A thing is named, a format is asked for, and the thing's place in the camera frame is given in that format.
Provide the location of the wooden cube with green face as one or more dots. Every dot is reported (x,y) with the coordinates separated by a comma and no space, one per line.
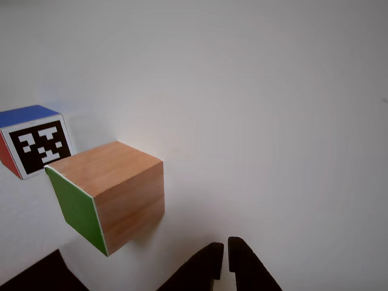
(121,188)

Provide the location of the blue red cube with marker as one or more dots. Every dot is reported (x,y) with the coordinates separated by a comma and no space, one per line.
(39,145)

